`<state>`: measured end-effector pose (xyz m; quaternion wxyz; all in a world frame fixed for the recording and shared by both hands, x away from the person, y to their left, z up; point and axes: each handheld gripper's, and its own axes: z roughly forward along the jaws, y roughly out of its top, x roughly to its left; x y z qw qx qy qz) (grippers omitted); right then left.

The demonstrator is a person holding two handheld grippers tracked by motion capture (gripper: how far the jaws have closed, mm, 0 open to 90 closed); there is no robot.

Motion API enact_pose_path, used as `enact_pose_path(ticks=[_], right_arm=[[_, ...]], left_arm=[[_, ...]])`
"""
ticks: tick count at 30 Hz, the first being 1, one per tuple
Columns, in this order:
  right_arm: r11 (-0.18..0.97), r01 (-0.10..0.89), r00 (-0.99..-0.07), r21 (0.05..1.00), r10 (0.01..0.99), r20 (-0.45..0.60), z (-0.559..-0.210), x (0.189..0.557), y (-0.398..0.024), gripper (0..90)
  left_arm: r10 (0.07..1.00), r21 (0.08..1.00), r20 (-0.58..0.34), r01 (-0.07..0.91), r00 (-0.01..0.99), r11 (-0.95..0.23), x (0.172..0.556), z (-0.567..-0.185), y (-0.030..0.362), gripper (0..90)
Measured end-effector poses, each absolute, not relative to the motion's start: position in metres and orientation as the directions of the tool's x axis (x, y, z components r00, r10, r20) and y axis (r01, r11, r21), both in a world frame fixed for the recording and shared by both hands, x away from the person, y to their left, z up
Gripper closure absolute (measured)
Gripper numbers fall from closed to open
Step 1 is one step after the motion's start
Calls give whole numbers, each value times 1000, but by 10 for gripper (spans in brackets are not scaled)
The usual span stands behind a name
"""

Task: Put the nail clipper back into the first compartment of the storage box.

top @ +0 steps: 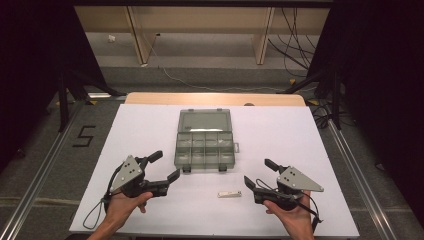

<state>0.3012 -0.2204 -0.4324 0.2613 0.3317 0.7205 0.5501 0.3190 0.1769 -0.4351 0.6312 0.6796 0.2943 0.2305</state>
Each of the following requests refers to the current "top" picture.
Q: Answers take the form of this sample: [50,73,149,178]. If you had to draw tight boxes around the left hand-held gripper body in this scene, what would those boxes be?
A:
[105,155,170,199]

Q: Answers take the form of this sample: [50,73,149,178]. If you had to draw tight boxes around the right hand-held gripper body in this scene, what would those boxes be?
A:
[253,165,325,212]

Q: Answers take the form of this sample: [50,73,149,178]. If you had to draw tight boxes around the small white stick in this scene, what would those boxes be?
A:
[217,190,243,199]

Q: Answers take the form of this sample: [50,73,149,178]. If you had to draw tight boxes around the clear plastic compartment box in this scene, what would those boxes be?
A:
[173,108,241,174]

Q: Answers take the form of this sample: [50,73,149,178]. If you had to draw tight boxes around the person's left hand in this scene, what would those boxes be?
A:
[104,191,154,231]

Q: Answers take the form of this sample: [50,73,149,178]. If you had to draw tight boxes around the person's right hand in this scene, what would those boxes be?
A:
[263,191,316,234]

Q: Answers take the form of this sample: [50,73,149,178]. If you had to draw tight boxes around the white table sheet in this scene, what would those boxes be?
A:
[69,103,360,239]

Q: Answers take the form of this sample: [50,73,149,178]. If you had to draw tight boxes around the wooden table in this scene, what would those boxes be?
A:
[124,92,307,108]

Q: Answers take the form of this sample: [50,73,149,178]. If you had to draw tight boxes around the black metal stand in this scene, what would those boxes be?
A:
[56,70,128,133]
[283,65,344,131]

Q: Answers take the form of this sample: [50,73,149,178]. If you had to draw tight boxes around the light wooden desk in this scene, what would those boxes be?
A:
[73,5,331,66]

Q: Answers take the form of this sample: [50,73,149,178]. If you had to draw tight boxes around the dark curtain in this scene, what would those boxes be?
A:
[0,0,108,174]
[307,0,424,229]

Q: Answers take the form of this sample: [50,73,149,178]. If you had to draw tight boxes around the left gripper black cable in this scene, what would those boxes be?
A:
[82,164,123,231]

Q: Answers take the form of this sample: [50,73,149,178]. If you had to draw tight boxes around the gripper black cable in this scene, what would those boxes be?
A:
[82,164,123,231]
[255,178,324,234]

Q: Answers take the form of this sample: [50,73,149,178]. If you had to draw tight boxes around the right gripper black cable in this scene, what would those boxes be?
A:
[255,178,324,234]

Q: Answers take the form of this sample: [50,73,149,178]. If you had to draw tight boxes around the aluminium floor rail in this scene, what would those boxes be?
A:
[0,99,85,240]
[327,119,398,240]

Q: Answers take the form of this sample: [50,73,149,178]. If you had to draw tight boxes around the coiled black floor cables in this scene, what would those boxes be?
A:
[310,99,335,130]

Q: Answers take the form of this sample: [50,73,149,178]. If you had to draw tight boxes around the white floor cable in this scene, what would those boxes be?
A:
[141,32,318,93]

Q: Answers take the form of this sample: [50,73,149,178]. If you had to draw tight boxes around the hanging black cables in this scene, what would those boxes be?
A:
[267,7,318,72]

